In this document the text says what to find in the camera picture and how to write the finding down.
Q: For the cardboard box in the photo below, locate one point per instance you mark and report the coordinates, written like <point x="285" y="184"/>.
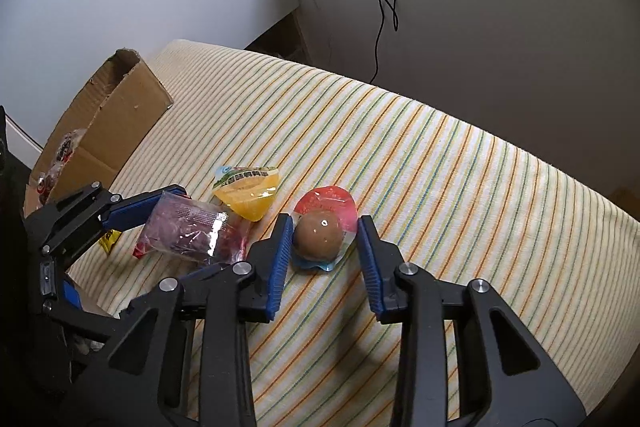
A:
<point x="130" y="117"/>

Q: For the clear bag of brown snacks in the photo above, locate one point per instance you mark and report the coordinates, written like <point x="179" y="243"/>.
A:
<point x="185" y="227"/>

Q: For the red-edged clear snack packet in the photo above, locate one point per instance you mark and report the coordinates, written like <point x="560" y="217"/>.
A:
<point x="67" y="149"/>

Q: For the yellow candy packet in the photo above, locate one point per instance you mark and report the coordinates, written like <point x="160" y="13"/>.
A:
<point x="110" y="241"/>

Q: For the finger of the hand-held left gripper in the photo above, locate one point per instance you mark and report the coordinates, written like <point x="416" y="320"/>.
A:
<point x="210" y="271"/>
<point x="132" y="214"/>

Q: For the orange snack packet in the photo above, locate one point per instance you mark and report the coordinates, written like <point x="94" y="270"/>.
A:
<point x="247" y="197"/>

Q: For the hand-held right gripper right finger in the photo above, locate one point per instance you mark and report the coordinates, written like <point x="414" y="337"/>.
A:
<point x="370" y="267"/>

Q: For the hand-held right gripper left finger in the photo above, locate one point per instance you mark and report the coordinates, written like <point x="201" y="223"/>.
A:
<point x="280" y="257"/>

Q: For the red and dark snack packet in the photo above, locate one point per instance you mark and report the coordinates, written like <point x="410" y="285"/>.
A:
<point x="45" y="184"/>

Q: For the red braised egg packet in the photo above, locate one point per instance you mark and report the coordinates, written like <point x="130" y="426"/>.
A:
<point x="320" y="229"/>

